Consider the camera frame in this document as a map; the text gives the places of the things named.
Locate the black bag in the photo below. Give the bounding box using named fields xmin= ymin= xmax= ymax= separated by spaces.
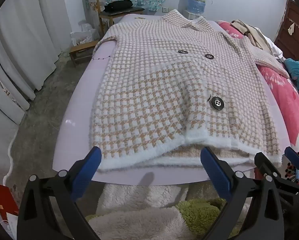
xmin=105 ymin=0 xmax=134 ymax=12

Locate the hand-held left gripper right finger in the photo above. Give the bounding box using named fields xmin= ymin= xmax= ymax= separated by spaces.
xmin=200 ymin=146 xmax=290 ymax=240

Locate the wooden chair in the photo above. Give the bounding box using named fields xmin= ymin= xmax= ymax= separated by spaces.
xmin=93 ymin=0 xmax=145 ymax=36

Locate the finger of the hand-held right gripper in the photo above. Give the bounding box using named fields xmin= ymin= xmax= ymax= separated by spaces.
xmin=254 ymin=152 xmax=299 ymax=194
xmin=284 ymin=146 xmax=299 ymax=183

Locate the red paper bag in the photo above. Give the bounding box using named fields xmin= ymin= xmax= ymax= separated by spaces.
xmin=0 ymin=181 xmax=21 ymax=217

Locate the white fluffy garment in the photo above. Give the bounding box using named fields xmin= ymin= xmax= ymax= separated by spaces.
xmin=86 ymin=184 xmax=230 ymax=240

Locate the white curtain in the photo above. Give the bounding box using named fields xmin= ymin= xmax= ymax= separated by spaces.
xmin=0 ymin=0 xmax=72 ymax=125

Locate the blue water bottle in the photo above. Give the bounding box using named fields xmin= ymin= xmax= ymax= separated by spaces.
xmin=188 ymin=0 xmax=207 ymax=14

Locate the brown wooden door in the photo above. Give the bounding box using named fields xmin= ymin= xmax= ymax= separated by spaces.
xmin=274 ymin=0 xmax=299 ymax=60

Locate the red floral blanket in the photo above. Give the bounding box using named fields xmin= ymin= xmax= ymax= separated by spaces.
xmin=216 ymin=20 xmax=299 ymax=188

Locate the white water dispenser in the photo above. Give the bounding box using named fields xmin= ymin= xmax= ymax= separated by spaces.
xmin=183 ymin=9 xmax=205 ymax=20

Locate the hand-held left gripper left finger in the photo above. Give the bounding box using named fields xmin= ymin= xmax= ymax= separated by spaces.
xmin=17 ymin=146 xmax=102 ymax=240

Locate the beige clothes pile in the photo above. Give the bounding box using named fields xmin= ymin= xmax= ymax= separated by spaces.
xmin=231 ymin=19 xmax=283 ymax=57

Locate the beige white houndstooth knit coat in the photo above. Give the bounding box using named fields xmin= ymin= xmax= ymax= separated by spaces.
xmin=89 ymin=9 xmax=291 ymax=173

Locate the small wooden stool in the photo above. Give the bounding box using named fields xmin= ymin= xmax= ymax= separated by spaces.
xmin=69 ymin=39 xmax=100 ymax=67

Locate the green fluffy garment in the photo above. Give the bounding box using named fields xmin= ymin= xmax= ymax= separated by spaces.
xmin=176 ymin=197 xmax=230 ymax=235

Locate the white plastic bag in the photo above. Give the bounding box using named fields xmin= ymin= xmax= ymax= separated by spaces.
xmin=70 ymin=23 xmax=101 ymax=47

